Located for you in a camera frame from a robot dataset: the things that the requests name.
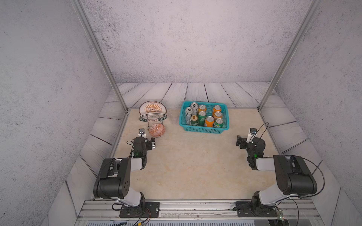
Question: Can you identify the green rimmed flat plate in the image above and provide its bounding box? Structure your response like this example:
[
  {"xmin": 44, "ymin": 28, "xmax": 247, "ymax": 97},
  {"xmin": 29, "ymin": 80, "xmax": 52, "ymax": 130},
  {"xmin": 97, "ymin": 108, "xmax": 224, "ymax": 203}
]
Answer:
[{"xmin": 138, "ymin": 112, "xmax": 167, "ymax": 122}]

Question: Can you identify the silver drink can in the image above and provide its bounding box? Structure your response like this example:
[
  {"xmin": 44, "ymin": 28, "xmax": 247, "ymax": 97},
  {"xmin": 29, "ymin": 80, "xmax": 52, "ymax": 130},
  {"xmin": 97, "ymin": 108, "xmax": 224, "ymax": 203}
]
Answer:
[
  {"xmin": 190, "ymin": 102, "xmax": 199, "ymax": 115},
  {"xmin": 185, "ymin": 107, "xmax": 193, "ymax": 125}
]

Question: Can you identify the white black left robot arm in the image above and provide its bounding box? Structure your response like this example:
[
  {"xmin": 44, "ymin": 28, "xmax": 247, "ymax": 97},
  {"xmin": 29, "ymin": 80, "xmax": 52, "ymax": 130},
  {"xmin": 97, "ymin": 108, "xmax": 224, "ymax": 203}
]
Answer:
[{"xmin": 93, "ymin": 137, "xmax": 156, "ymax": 210}]

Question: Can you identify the aluminium frame post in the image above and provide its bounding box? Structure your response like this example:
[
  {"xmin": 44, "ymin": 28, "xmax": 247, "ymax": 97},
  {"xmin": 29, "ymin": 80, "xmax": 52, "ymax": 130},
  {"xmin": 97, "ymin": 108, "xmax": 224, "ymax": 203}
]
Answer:
[
  {"xmin": 71, "ymin": 0, "xmax": 128, "ymax": 112},
  {"xmin": 257, "ymin": 0, "xmax": 322, "ymax": 112}
]

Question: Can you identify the orange soda can back left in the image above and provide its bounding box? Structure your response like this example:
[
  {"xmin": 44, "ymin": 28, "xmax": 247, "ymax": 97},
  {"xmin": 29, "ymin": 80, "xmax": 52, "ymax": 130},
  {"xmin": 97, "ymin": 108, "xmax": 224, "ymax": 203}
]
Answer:
[{"xmin": 198, "ymin": 104, "xmax": 207, "ymax": 113}]

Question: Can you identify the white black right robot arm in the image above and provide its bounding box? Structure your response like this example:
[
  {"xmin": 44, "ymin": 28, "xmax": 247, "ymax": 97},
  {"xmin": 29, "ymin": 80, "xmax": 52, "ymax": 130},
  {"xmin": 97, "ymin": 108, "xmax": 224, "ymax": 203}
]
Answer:
[{"xmin": 232, "ymin": 136, "xmax": 318, "ymax": 220}]

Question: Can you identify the orange soda can back right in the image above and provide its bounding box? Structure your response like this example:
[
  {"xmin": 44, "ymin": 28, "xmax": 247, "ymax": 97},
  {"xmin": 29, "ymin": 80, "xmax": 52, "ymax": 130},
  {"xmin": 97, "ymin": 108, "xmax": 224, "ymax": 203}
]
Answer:
[{"xmin": 213, "ymin": 105, "xmax": 222, "ymax": 115}]

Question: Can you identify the upright plate with sunburst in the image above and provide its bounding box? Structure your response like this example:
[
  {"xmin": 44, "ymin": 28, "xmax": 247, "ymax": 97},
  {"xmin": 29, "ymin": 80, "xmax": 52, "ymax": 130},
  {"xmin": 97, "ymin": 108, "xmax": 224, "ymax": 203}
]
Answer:
[{"xmin": 139, "ymin": 101, "xmax": 167, "ymax": 115}]

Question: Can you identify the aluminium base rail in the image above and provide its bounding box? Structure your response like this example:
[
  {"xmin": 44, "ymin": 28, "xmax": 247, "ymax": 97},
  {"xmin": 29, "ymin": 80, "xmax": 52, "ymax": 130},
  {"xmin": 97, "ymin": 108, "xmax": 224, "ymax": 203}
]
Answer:
[{"xmin": 78, "ymin": 199, "xmax": 324, "ymax": 226}]

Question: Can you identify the orange soda can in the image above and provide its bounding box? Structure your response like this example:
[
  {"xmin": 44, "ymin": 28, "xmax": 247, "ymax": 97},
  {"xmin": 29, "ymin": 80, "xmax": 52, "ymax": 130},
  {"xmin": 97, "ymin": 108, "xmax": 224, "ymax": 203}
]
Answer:
[
  {"xmin": 198, "ymin": 104, "xmax": 207, "ymax": 113},
  {"xmin": 204, "ymin": 116, "xmax": 215, "ymax": 128},
  {"xmin": 213, "ymin": 111, "xmax": 222, "ymax": 120},
  {"xmin": 213, "ymin": 105, "xmax": 222, "ymax": 115}
]

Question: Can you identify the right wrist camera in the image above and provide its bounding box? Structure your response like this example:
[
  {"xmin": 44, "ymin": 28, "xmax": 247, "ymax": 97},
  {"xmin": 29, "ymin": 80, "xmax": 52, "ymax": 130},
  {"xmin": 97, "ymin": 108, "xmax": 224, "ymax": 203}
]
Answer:
[{"xmin": 246, "ymin": 128, "xmax": 258, "ymax": 143}]

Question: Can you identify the green soda can middle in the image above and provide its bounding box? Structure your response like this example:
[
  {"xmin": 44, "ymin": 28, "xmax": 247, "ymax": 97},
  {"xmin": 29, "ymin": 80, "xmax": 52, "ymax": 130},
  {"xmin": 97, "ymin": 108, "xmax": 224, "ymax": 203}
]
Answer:
[{"xmin": 198, "ymin": 111, "xmax": 206, "ymax": 126}]

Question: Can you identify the green gold beer can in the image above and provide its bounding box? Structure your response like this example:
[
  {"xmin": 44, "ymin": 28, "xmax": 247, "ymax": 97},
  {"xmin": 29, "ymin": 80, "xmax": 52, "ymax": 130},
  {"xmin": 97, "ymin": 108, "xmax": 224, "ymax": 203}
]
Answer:
[{"xmin": 189, "ymin": 115, "xmax": 199, "ymax": 126}]

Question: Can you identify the green soda can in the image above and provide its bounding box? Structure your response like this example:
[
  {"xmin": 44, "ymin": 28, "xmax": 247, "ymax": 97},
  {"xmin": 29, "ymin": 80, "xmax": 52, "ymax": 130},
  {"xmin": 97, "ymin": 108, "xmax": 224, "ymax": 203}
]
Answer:
[
  {"xmin": 198, "ymin": 111, "xmax": 206, "ymax": 126},
  {"xmin": 214, "ymin": 118, "xmax": 223, "ymax": 128}
]

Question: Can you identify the orange patterned bowl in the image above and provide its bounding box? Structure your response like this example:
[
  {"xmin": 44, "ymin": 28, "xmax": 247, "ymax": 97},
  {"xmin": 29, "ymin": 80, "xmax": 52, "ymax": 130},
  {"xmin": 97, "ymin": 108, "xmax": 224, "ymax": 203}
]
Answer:
[{"xmin": 149, "ymin": 123, "xmax": 166, "ymax": 138}]

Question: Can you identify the left aluminium frame post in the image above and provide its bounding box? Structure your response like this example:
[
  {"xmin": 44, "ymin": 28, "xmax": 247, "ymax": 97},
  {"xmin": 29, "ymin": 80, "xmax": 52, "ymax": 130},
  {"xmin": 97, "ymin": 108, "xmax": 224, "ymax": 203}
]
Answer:
[{"xmin": 71, "ymin": 0, "xmax": 128, "ymax": 112}]

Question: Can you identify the green soda can front right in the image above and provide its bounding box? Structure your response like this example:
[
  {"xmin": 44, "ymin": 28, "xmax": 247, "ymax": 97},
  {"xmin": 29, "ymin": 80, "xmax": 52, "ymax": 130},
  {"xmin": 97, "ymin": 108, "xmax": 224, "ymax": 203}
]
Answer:
[{"xmin": 214, "ymin": 118, "xmax": 223, "ymax": 128}]

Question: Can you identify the orange soda can front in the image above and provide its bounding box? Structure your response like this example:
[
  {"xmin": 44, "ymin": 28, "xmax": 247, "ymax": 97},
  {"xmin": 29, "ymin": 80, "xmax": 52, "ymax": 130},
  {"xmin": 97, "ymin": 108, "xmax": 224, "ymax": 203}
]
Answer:
[{"xmin": 204, "ymin": 116, "xmax": 215, "ymax": 128}]

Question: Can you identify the right aluminium frame post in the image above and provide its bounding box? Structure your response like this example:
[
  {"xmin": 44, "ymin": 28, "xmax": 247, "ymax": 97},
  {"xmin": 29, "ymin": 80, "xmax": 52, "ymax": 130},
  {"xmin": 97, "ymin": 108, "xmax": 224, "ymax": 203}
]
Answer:
[{"xmin": 257, "ymin": 0, "xmax": 322, "ymax": 112}]

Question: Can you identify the metal wire plate rack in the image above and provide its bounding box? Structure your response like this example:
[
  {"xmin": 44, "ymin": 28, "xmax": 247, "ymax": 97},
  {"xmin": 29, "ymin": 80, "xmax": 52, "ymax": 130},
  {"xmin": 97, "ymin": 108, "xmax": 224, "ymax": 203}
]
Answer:
[{"xmin": 147, "ymin": 119, "xmax": 163, "ymax": 130}]

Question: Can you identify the teal plastic basket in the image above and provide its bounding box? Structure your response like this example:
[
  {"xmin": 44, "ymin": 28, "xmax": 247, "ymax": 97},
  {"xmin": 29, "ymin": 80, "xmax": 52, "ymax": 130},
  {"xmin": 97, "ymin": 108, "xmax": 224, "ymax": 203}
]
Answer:
[{"xmin": 179, "ymin": 101, "xmax": 230, "ymax": 134}]

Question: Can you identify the orange soda can middle right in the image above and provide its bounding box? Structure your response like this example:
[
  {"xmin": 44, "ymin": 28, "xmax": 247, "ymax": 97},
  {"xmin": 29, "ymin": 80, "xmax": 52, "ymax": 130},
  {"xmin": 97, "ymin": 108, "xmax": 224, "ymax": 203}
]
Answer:
[{"xmin": 213, "ymin": 111, "xmax": 222, "ymax": 120}]

